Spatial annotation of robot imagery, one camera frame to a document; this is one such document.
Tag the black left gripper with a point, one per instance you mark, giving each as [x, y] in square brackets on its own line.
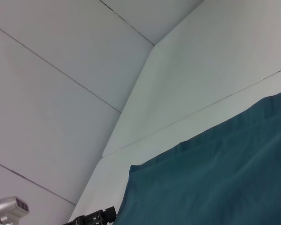
[89, 218]

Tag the blue t-shirt with FREE print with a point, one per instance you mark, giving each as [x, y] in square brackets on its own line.
[213, 168]

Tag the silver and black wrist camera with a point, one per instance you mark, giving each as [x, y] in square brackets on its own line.
[11, 208]

